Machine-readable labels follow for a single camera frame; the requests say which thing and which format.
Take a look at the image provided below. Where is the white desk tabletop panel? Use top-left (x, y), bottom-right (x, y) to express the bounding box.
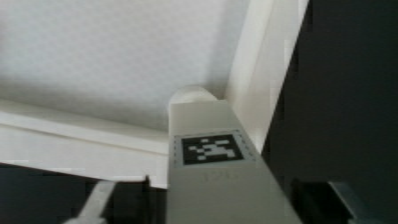
top-left (0, 0), bottom-right (308, 152)

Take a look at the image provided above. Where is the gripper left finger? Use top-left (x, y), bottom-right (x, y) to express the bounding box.
top-left (61, 178), bottom-right (166, 224)

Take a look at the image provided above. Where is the white desk leg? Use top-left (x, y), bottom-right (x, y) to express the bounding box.
top-left (165, 86), bottom-right (301, 224)

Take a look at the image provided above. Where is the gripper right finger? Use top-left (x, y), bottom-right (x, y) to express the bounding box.
top-left (291, 179), bottom-right (372, 224)

